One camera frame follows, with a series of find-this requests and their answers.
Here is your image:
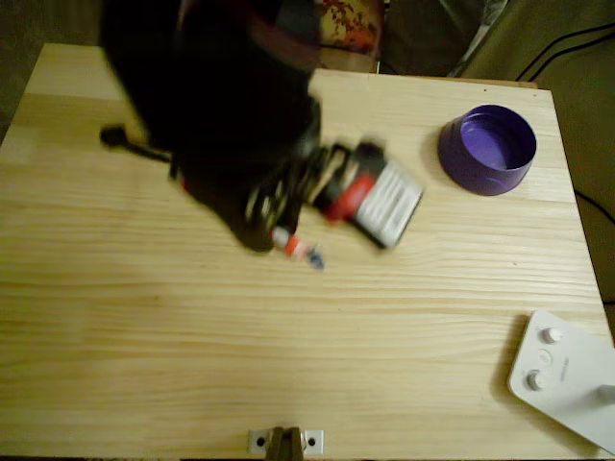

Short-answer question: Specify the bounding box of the grey trouser leg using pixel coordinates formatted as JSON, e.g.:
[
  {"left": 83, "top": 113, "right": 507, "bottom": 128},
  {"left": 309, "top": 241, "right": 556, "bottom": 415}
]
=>
[{"left": 383, "top": 0, "right": 510, "bottom": 78}]

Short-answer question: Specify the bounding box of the black camera pole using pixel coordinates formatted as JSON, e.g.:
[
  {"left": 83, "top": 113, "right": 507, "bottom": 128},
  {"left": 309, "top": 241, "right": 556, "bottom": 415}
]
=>
[{"left": 266, "top": 425, "right": 307, "bottom": 461}]

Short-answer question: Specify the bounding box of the silver metal bracket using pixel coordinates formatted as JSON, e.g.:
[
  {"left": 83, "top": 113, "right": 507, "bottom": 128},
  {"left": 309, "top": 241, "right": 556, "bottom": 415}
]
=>
[{"left": 247, "top": 428, "right": 325, "bottom": 455}]

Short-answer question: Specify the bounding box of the purple bowl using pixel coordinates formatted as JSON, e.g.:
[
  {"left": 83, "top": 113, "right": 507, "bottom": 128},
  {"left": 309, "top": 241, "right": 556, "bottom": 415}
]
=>
[{"left": 436, "top": 104, "right": 538, "bottom": 197}]

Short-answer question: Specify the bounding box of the white lamp base with knobs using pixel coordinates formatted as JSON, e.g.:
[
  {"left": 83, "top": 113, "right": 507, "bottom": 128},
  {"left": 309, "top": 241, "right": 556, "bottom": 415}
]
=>
[{"left": 507, "top": 309, "right": 615, "bottom": 457}]

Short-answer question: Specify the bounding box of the white candy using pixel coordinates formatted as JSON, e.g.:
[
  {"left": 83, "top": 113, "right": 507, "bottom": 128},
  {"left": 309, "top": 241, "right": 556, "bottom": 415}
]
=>
[{"left": 269, "top": 226, "right": 329, "bottom": 271}]

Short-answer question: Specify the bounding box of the black cable with ferrite bead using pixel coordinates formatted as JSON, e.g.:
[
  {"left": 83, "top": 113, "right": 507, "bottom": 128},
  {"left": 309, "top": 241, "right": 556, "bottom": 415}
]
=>
[{"left": 99, "top": 123, "right": 173, "bottom": 165}]

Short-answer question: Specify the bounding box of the floral cushion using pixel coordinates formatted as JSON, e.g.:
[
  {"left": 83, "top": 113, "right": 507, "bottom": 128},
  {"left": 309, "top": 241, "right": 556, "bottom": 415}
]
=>
[{"left": 314, "top": 0, "right": 383, "bottom": 54}]

